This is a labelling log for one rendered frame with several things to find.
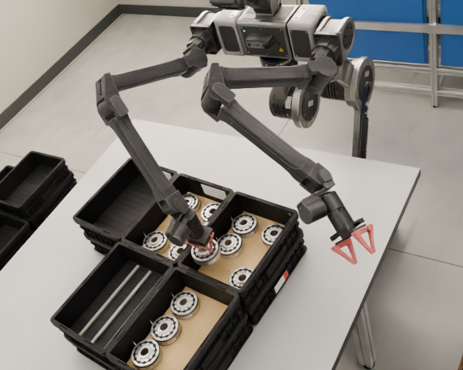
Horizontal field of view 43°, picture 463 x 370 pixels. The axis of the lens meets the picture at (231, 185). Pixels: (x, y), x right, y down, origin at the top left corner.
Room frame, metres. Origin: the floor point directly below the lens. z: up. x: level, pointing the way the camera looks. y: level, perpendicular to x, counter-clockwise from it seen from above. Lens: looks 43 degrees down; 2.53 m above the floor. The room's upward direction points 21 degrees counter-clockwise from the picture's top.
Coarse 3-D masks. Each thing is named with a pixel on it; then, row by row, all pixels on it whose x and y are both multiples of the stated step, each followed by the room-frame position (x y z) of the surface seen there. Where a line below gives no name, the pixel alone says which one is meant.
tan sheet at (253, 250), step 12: (264, 228) 1.52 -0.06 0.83; (252, 240) 1.49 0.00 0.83; (252, 252) 1.43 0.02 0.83; (264, 252) 1.41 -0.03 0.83; (216, 264) 1.44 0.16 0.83; (228, 264) 1.42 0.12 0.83; (240, 264) 1.40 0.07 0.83; (252, 264) 1.38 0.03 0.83; (216, 276) 1.38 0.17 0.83; (228, 276) 1.37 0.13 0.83
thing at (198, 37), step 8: (192, 24) 1.98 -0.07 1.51; (200, 24) 1.96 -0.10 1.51; (192, 32) 1.98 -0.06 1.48; (200, 32) 1.94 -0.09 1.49; (208, 32) 1.93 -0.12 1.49; (192, 40) 1.92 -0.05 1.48; (200, 40) 1.91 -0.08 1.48; (208, 40) 1.91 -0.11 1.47; (200, 48) 1.88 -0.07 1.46; (208, 48) 1.90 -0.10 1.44; (216, 48) 1.93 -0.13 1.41
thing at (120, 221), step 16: (128, 176) 2.08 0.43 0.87; (112, 192) 2.01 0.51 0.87; (128, 192) 2.02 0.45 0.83; (144, 192) 1.98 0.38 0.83; (96, 208) 1.94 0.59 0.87; (112, 208) 1.95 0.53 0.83; (128, 208) 1.92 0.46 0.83; (96, 224) 1.90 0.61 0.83; (112, 224) 1.86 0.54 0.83; (128, 224) 1.82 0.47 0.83; (96, 240) 1.80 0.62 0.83; (112, 240) 1.72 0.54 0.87
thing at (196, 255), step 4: (212, 240) 1.43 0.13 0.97; (212, 244) 1.41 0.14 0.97; (216, 244) 1.41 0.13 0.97; (192, 248) 1.43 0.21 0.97; (196, 248) 1.42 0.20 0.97; (212, 248) 1.40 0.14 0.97; (216, 248) 1.39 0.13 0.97; (192, 252) 1.42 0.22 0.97; (196, 252) 1.41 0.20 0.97; (212, 252) 1.38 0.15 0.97; (216, 252) 1.38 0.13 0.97; (196, 256) 1.39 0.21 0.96; (200, 256) 1.38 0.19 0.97; (204, 256) 1.38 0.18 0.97; (208, 256) 1.37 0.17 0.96; (212, 256) 1.36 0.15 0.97; (196, 260) 1.38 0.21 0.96; (200, 260) 1.37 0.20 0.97; (204, 260) 1.36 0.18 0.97; (208, 260) 1.36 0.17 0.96
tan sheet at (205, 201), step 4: (188, 192) 1.88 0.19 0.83; (200, 196) 1.83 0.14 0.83; (200, 200) 1.80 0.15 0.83; (204, 200) 1.79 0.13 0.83; (208, 200) 1.78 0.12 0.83; (212, 200) 1.77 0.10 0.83; (204, 204) 1.77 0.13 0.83; (200, 208) 1.75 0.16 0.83; (196, 212) 1.74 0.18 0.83; (200, 212) 1.73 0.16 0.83; (168, 216) 1.78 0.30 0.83; (200, 216) 1.71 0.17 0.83; (164, 220) 1.77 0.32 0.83; (168, 220) 1.76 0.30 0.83; (200, 220) 1.69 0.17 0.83; (164, 224) 1.74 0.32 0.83; (168, 224) 1.74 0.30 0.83; (160, 228) 1.73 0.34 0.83; (164, 228) 1.72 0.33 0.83; (164, 232) 1.70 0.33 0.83; (172, 244) 1.62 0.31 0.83; (168, 248) 1.61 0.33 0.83; (164, 252) 1.59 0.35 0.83
